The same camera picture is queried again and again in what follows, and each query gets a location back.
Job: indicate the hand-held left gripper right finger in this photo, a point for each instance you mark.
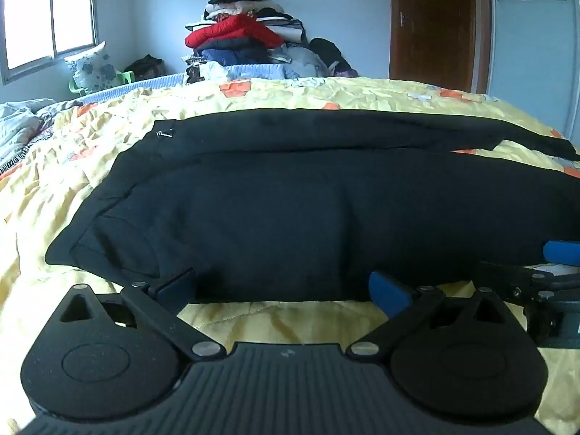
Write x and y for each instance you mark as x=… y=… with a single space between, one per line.
x=388 y=292

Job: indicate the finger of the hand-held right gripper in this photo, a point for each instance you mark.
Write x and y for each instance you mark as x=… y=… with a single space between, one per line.
x=562 y=251
x=507 y=278

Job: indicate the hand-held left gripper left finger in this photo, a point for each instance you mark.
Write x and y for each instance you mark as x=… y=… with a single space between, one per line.
x=177 y=289

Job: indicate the black pants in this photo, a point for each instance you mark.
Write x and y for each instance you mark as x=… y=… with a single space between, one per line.
x=281 y=217

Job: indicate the yellow floral bedspread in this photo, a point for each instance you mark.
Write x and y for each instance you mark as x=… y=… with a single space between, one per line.
x=54 y=199

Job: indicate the blue striped mattress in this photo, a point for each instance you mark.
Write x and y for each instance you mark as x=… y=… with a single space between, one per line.
x=154 y=82

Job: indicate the white wardrobe with flower stickers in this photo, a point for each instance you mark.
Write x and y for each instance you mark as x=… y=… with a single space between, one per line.
x=534 y=45

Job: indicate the green plastic chair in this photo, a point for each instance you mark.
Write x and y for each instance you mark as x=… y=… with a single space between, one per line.
x=122 y=78

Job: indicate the grey patterned quilt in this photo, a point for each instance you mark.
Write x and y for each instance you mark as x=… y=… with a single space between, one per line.
x=20 y=131

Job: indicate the dark bag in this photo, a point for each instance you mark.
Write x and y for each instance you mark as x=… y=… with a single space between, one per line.
x=146 y=67

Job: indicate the floral pillow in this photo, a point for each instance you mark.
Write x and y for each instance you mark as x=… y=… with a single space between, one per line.
x=93 y=70

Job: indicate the pile of folded clothes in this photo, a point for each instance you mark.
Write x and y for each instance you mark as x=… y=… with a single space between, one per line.
x=247 y=36

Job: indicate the brown wooden door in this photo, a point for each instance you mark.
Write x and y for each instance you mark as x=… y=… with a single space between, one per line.
x=430 y=22

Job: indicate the window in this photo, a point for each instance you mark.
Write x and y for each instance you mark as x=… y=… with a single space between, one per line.
x=50 y=13

